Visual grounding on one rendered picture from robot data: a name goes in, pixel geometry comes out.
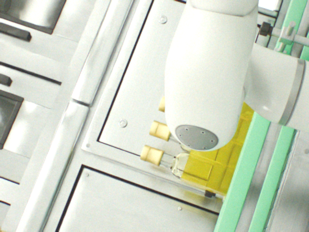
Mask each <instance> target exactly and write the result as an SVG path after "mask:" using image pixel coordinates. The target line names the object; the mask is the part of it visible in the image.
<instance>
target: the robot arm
mask: <svg viewBox="0 0 309 232"><path fill-rule="evenodd" d="M258 6H259V0H187V2H186V5H185V9H184V11H183V13H182V16H181V19H180V21H179V23H178V26H177V29H176V32H175V35H174V37H173V40H172V43H171V46H170V49H169V51H168V55H167V59H166V67H165V118H166V123H167V126H168V129H169V130H170V131H171V133H172V135H173V136H174V138H175V139H176V140H177V141H178V142H180V143H181V144H183V145H184V146H186V147H187V148H189V149H192V150H195V151H214V150H217V149H220V148H221V147H223V146H224V145H226V144H227V143H228V142H229V141H230V140H231V139H232V138H233V137H234V134H235V132H236V130H237V126H238V122H239V118H240V113H241V109H242V106H243V101H245V102H246V103H247V105H248V106H250V107H251V108H252V109H253V110H254V111H256V112H257V113H258V114H259V115H260V116H261V117H263V118H264V119H267V120H268V121H271V122H273V123H276V124H280V125H282V126H285V127H289V128H293V129H296V130H300V131H303V132H307V133H309V62H308V61H305V60H304V59H300V58H296V57H292V56H289V55H285V54H282V53H279V52H275V51H273V50H271V49H268V48H266V47H263V46H261V45H259V44H257V43H254V40H255V37H256V33H257V26H258Z"/></svg>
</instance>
